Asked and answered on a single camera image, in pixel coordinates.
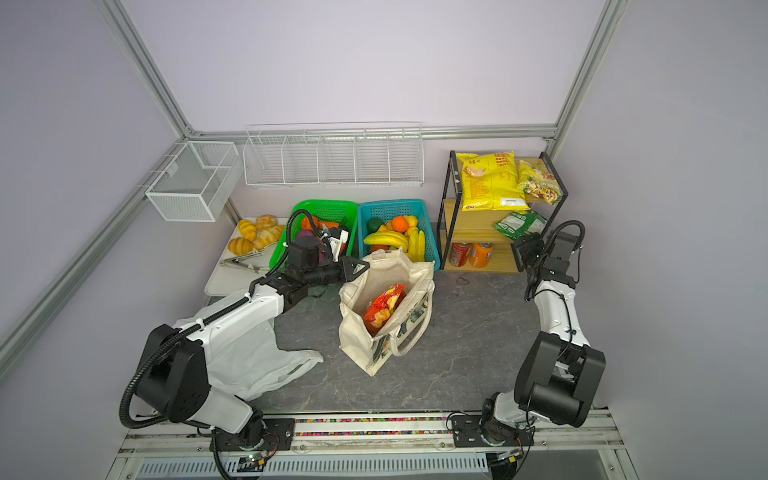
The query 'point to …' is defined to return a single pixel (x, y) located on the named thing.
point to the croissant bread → (240, 246)
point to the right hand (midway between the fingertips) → (527, 244)
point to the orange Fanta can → (480, 254)
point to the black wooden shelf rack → (468, 238)
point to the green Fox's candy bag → (520, 223)
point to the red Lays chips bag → (380, 310)
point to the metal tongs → (236, 262)
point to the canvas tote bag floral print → (404, 329)
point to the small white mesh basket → (197, 182)
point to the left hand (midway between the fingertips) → (370, 269)
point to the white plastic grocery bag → (249, 364)
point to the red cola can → (458, 253)
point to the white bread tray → (235, 275)
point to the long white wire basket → (334, 154)
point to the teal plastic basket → (388, 209)
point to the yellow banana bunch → (387, 237)
